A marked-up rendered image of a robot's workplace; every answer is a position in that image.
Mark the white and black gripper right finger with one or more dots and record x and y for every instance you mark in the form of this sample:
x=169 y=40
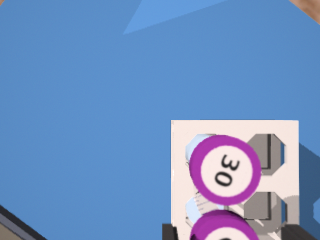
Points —
x=295 y=232

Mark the cream tube rack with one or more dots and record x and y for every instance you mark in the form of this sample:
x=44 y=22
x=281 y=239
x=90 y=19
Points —
x=265 y=137

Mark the blue bench mat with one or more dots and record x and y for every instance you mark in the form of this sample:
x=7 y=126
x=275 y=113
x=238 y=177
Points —
x=88 y=89

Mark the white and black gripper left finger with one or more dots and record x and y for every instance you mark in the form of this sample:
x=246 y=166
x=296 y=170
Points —
x=169 y=232

